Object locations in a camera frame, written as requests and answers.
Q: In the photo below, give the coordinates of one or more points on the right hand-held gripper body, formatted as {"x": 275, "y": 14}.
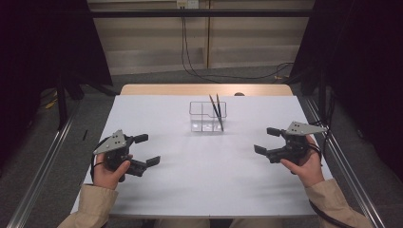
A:
{"x": 293, "y": 148}

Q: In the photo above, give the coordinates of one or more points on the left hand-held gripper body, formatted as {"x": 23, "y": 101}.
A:
{"x": 112, "y": 144}

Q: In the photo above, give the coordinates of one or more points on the clear plastic divided holder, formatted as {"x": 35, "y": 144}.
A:
{"x": 199, "y": 126}

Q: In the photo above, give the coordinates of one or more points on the black chopstick orange end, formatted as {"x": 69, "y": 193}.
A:
{"x": 214, "y": 109}
{"x": 219, "y": 107}

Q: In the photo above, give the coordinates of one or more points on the person's right hand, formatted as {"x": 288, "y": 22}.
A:
{"x": 310, "y": 169}

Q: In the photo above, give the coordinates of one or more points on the person's left hand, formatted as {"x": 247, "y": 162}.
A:
{"x": 106, "y": 179}

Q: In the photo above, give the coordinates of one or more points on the small black stick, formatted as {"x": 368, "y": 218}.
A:
{"x": 85, "y": 134}

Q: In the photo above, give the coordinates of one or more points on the wooden table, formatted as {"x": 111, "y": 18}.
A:
{"x": 177, "y": 89}

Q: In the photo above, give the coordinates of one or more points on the black metal stand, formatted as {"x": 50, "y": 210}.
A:
{"x": 322, "y": 95}
{"x": 61, "y": 104}

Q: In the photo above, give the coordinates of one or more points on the person's left leg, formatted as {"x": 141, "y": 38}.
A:
{"x": 180, "y": 224}

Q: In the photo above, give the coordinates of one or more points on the person's leg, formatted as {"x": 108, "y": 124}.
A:
{"x": 258, "y": 224}
{"x": 180, "y": 224}

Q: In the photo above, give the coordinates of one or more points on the person's right leg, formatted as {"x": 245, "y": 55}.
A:
{"x": 258, "y": 224}

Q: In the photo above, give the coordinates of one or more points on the black curtain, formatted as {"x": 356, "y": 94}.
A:
{"x": 364, "y": 63}
{"x": 38, "y": 47}

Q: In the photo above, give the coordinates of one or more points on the black horizontal metal bar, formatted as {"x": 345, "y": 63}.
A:
{"x": 202, "y": 13}

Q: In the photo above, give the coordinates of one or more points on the aluminium rail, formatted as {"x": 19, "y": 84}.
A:
{"x": 358, "y": 186}
{"x": 38, "y": 180}

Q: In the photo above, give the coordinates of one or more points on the white wall outlet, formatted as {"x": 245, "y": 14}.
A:
{"x": 187, "y": 3}

